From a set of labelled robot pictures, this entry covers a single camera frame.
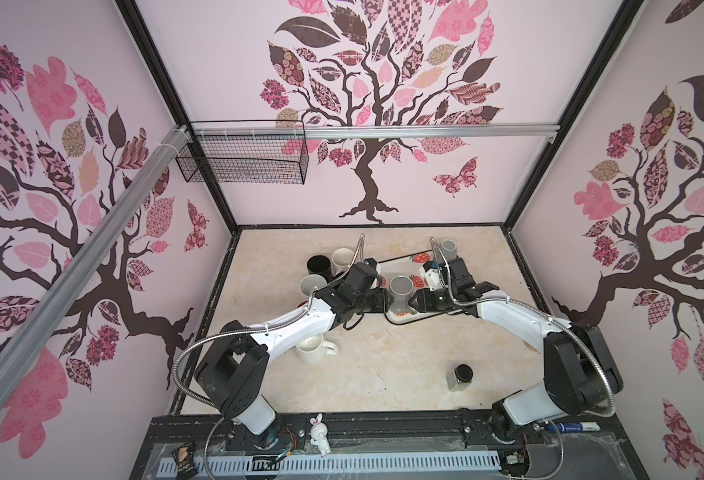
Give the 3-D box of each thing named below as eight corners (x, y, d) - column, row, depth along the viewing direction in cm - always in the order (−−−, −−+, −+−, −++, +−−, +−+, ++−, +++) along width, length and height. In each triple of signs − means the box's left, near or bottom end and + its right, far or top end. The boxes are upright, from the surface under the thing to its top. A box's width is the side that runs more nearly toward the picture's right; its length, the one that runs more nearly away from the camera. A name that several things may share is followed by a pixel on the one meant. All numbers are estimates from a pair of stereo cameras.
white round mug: (298, 361, 87) (294, 350, 81) (307, 340, 91) (303, 329, 85) (331, 370, 86) (329, 360, 79) (338, 349, 90) (336, 337, 83)
